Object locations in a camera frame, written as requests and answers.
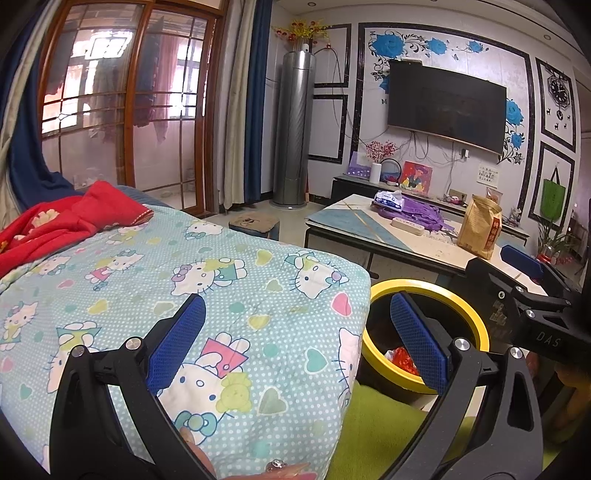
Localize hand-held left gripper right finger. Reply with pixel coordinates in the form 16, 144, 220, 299
387, 292, 546, 480

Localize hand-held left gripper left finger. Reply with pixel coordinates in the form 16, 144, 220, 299
48, 293, 218, 480

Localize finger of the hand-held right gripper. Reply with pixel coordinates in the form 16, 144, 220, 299
500, 244, 583, 297
465, 256, 572, 343

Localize red plastic bag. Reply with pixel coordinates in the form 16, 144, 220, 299
385, 346, 422, 377

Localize yellow black bin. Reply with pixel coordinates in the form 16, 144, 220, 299
361, 278, 490, 395

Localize person's right hand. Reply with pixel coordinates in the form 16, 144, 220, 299
526, 355, 591, 446

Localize person's left hand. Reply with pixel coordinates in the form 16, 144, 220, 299
178, 427, 319, 480

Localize potted plant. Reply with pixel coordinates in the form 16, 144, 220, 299
536, 217, 575, 264

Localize brown paper bag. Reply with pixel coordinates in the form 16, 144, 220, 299
457, 194, 502, 260

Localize printed cartoon blanket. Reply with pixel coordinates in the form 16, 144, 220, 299
0, 203, 372, 480

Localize green tote bag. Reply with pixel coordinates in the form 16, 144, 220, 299
540, 166, 566, 214

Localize coffee table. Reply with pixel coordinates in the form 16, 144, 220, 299
303, 194, 555, 296

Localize white power strip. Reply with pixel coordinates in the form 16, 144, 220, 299
390, 218, 424, 237

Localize purple bag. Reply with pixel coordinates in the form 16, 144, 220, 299
372, 193, 462, 234

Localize colourful picture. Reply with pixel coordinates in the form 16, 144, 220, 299
399, 161, 434, 192

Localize blue stool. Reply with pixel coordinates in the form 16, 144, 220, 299
228, 213, 281, 241

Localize tissue pack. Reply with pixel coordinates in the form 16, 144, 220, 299
372, 190, 407, 210

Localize black television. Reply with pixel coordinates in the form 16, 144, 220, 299
387, 59, 508, 155

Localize red blanket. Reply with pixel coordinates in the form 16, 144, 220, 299
0, 180, 155, 278

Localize television stand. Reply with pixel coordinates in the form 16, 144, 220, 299
330, 173, 532, 245

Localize purple box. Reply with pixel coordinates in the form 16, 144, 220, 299
347, 151, 371, 178

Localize blue curtain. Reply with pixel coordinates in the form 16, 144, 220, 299
244, 0, 274, 204
0, 23, 75, 227

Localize grey tower air conditioner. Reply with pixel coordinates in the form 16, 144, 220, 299
272, 44, 315, 209

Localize beige curtain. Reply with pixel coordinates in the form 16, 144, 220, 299
0, 0, 65, 153
219, 0, 257, 210

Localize wooden glass door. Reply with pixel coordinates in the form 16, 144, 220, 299
37, 0, 232, 213

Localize pink hanging garment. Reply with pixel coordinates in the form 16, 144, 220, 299
152, 32, 185, 139

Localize dark hanging garment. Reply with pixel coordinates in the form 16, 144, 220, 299
134, 28, 160, 127

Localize yellow artificial flowers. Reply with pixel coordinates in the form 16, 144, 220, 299
272, 18, 331, 49

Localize black wall clock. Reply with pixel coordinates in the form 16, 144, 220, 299
546, 65, 575, 121

